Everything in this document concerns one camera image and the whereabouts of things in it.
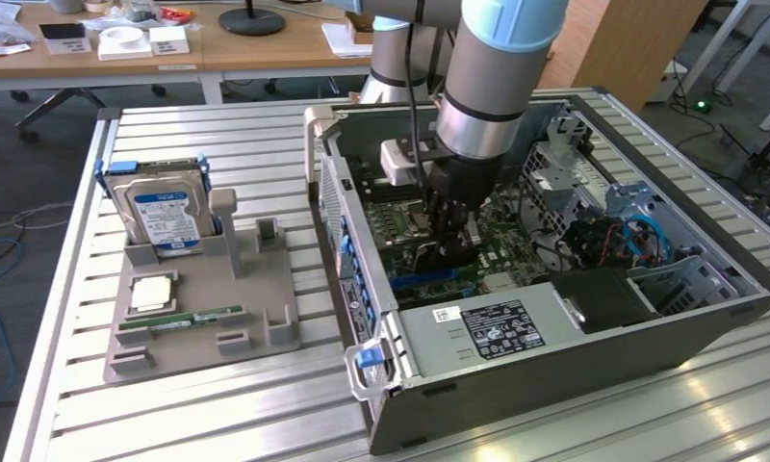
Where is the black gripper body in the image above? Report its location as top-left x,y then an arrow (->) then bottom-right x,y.
423,154 -> 504,208

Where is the green graphics card silver bracket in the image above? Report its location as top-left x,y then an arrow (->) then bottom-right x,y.
388,238 -> 483,280

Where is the CPU socket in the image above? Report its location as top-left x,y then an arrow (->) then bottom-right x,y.
403,204 -> 433,237

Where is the green motherboard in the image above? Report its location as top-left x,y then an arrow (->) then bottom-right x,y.
349,161 -> 553,312

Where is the silver finned chipset heatsink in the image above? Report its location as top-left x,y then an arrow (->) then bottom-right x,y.
480,274 -> 521,295

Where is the blue expansion slot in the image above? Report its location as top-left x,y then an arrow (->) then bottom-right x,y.
389,271 -> 463,291

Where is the silver disk bay cage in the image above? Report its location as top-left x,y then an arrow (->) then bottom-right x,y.
519,113 -> 617,235

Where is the grey power supply unit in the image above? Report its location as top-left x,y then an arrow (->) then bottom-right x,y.
395,282 -> 587,379

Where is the blue case release latch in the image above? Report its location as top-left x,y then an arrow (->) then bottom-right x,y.
352,346 -> 385,371

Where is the white paper stack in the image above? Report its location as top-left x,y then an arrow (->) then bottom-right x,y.
320,21 -> 375,60

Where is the dark grey open PC case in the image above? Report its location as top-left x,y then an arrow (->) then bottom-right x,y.
301,93 -> 770,456

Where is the wooden cabinet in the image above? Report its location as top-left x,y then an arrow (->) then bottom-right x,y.
539,0 -> 712,113

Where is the grey parts rack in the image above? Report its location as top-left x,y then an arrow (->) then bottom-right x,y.
104,189 -> 304,386

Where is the green RAM stick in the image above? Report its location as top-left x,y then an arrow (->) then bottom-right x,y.
120,305 -> 245,333

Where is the hard disk blue carrier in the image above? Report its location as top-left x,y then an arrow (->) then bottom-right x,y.
93,154 -> 224,254

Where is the black round lamp base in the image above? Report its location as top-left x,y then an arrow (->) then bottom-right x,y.
217,0 -> 289,38

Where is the silver CPU chip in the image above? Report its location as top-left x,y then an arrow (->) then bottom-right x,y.
131,276 -> 175,312

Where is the small white box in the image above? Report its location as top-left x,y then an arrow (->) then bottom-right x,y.
148,26 -> 189,57

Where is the red small item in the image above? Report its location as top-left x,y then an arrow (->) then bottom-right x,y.
157,7 -> 199,26

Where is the black chair base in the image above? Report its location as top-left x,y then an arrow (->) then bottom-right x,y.
12,86 -> 108,143

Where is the clear plastic bag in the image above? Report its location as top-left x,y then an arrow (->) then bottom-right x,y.
0,2 -> 39,45

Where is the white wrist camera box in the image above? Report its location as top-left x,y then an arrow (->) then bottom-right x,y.
377,138 -> 436,188

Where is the black wire connector block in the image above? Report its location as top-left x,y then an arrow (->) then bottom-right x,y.
559,217 -> 612,270

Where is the blue data wire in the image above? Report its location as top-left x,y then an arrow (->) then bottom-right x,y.
617,215 -> 676,269

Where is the silver drive bay bracket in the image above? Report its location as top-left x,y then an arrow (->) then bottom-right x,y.
603,182 -> 744,317

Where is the wooden desk white frame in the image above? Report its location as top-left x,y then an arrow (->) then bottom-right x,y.
0,0 -> 553,105

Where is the white floor cable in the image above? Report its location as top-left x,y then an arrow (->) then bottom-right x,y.
0,200 -> 73,231

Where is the blue floor cable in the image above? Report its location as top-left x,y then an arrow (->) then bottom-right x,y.
0,225 -> 25,415

